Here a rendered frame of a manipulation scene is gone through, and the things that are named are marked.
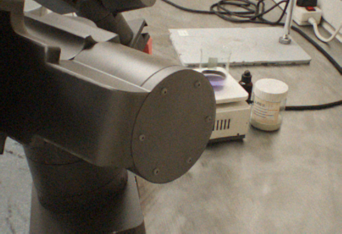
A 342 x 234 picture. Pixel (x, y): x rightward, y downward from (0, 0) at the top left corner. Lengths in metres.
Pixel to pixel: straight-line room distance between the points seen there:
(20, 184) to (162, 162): 1.91
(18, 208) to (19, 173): 0.20
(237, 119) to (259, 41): 0.46
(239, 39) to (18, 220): 0.99
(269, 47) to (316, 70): 0.13
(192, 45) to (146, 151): 1.11
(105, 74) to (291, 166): 0.75
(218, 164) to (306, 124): 0.23
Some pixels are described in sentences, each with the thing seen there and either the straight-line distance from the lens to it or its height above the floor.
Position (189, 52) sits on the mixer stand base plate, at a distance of 1.33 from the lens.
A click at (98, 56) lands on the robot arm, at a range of 0.29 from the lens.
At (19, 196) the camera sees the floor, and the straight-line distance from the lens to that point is 2.12.
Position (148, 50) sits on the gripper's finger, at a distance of 0.90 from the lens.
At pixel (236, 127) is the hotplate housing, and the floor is 0.78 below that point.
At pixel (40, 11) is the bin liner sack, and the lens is 2.54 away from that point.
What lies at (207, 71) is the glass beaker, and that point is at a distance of 0.97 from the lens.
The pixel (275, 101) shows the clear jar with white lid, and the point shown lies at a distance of 1.05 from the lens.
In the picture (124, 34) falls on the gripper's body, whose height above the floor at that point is 0.97.
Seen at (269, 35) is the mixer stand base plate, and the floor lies 0.76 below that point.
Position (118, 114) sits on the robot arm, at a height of 1.17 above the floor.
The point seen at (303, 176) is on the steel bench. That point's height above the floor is 0.75.
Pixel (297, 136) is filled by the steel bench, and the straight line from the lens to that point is 1.08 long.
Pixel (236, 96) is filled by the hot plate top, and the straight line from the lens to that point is 0.99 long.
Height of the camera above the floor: 1.30
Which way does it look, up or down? 29 degrees down
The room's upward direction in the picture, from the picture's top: 5 degrees clockwise
